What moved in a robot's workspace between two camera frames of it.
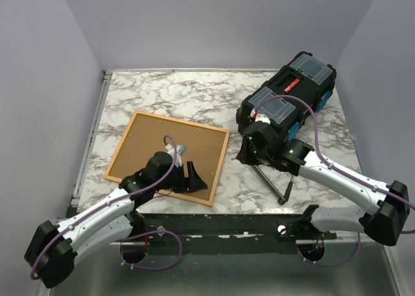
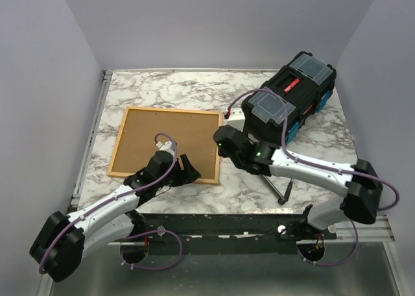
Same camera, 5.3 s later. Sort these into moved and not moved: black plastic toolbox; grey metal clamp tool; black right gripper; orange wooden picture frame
Moved: orange wooden picture frame; black right gripper
Not moved: black plastic toolbox; grey metal clamp tool
